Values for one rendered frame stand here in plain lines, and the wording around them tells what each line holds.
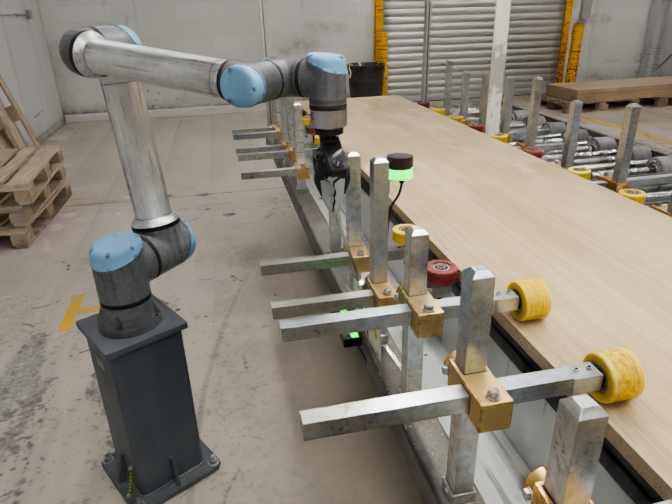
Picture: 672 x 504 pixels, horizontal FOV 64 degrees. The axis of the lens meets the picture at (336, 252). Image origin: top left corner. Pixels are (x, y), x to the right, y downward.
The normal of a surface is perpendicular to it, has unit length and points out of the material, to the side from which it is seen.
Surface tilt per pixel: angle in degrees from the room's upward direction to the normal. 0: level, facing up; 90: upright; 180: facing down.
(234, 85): 90
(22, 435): 0
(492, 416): 90
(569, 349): 0
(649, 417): 0
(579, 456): 90
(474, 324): 90
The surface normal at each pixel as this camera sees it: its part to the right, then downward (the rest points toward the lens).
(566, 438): -0.98, 0.11
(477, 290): 0.22, 0.40
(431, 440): -0.03, -0.91
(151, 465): 0.67, 0.29
